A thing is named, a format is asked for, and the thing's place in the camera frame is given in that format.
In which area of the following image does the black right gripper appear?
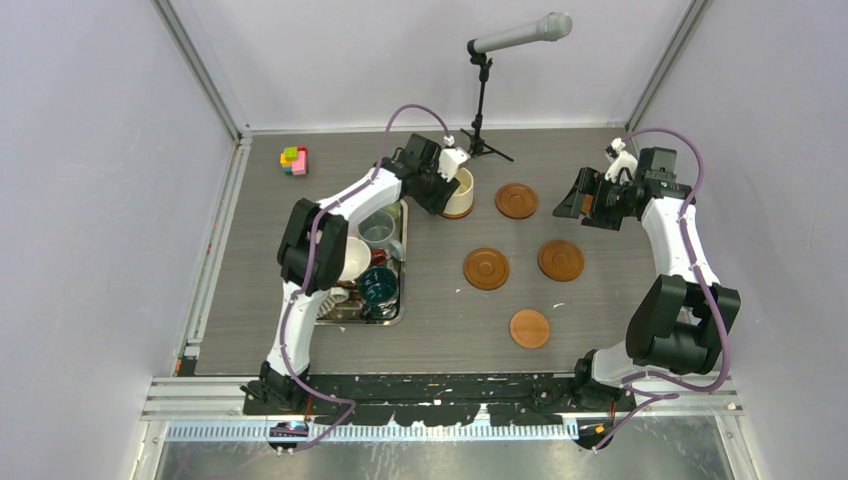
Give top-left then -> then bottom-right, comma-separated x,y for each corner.
554,167 -> 636,231

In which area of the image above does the brown ridged wooden coaster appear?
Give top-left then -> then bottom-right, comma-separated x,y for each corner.
537,239 -> 585,282
463,247 -> 510,291
495,183 -> 539,220
440,205 -> 474,220
580,194 -> 594,216

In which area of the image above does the cream mug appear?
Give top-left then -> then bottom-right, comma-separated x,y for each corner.
442,168 -> 474,213

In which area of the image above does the light wooden coaster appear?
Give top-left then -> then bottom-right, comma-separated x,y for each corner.
509,309 -> 551,349

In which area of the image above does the silver metal tray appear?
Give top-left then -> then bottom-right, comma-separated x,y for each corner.
316,200 -> 408,327

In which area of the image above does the silver microphone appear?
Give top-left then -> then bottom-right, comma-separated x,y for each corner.
466,12 -> 573,55

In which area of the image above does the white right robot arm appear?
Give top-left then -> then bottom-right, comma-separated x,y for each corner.
553,139 -> 741,411

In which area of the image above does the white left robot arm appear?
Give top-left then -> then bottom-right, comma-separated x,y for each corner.
241,134 -> 470,415

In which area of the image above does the light green cup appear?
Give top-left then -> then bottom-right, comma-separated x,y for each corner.
381,201 -> 403,221

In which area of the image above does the white bowl cup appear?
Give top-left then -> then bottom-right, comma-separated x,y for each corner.
339,237 -> 371,282

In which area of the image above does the grey-blue mug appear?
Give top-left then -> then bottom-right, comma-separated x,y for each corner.
357,210 -> 406,262

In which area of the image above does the dark green patterned mug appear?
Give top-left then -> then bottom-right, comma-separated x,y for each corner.
357,266 -> 400,321

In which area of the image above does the colourful block puzzle cube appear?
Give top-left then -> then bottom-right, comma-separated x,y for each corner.
280,146 -> 309,176

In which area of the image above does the grey ribbed mug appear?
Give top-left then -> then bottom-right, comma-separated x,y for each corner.
318,286 -> 350,321

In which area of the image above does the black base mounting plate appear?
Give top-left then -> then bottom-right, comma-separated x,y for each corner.
241,373 -> 635,427

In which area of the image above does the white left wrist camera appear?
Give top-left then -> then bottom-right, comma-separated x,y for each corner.
438,135 -> 470,181

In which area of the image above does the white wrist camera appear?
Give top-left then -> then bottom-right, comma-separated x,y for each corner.
604,138 -> 638,185
438,135 -> 470,181

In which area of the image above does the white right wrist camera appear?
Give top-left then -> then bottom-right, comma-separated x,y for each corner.
604,138 -> 638,185

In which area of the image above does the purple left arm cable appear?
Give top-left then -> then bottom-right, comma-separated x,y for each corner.
276,103 -> 454,454

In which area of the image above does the aluminium front rail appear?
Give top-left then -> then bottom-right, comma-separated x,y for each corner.
140,377 -> 743,444

